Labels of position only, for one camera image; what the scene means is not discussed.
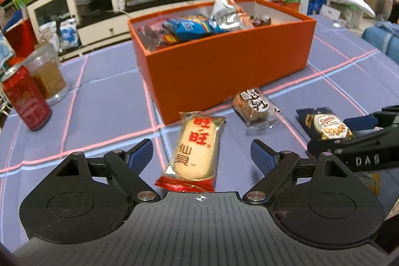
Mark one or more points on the blue and white bag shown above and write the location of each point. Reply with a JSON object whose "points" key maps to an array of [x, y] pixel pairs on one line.
{"points": [[70, 35]]}

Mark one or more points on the blue star print cloth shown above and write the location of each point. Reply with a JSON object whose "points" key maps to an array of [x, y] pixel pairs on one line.
{"points": [[5, 51]]}

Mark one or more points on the white stuffed sack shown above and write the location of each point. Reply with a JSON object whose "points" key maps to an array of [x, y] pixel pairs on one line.
{"points": [[352, 2]]}

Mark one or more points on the silver foil snack packet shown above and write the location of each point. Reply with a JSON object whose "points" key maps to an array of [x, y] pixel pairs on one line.
{"points": [[229, 15]]}

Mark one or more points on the dark blue butter cookie packet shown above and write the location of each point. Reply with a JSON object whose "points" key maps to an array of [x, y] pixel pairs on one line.
{"points": [[330, 127]]}

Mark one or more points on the blue checked tablecloth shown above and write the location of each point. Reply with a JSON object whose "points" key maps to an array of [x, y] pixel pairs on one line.
{"points": [[103, 116]]}

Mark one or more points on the white tv stand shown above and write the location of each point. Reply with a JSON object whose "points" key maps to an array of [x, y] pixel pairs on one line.
{"points": [[103, 30]]}

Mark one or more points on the clear packet black white label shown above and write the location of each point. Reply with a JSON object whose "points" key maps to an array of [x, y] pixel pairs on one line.
{"points": [[252, 107]]}

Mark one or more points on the orange cardboard box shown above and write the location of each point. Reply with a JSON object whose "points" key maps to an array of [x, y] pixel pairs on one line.
{"points": [[218, 72]]}

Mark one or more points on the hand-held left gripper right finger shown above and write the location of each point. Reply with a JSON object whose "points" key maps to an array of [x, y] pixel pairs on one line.
{"points": [[261, 154]]}

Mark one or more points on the white plastic bag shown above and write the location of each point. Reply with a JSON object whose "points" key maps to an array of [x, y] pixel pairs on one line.
{"points": [[50, 37]]}

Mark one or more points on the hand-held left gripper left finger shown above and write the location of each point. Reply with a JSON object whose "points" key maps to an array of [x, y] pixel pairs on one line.
{"points": [[141, 154]]}

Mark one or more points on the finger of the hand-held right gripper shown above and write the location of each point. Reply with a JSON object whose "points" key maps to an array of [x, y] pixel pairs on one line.
{"points": [[358, 123], [330, 146]]}

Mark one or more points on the red white rice cracker packet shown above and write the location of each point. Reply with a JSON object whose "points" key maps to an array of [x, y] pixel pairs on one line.
{"points": [[196, 147]]}

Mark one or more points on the red drink can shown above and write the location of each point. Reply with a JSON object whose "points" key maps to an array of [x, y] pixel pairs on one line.
{"points": [[26, 100]]}

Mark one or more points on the dark red snack packet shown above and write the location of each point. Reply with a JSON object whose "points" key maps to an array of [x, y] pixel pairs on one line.
{"points": [[261, 21]]}

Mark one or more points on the red gift box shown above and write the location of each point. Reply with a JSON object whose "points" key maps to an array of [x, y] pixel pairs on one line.
{"points": [[20, 35]]}

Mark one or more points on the blue padded seat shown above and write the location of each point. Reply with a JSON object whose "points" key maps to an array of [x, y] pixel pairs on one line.
{"points": [[383, 41]]}

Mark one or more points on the white glass door cabinet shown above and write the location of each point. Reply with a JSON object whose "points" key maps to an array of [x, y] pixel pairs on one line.
{"points": [[51, 12]]}

